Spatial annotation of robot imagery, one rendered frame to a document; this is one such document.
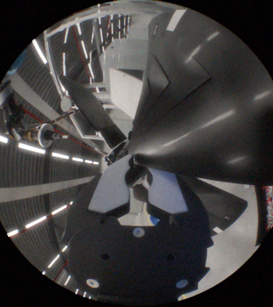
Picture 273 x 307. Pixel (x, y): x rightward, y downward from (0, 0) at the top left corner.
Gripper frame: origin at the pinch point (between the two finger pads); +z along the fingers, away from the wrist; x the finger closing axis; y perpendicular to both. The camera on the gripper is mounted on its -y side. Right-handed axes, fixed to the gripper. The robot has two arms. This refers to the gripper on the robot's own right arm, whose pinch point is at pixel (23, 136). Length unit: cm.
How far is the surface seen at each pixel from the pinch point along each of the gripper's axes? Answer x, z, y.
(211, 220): -18, 1, 67
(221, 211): -16, -2, 68
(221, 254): -86, 73, 165
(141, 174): -4.2, 5.6, 49.2
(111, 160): -2.6, 2.7, 41.3
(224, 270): -114, 56, 165
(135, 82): 30, -4, 44
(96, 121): 7.5, -0.3, 34.6
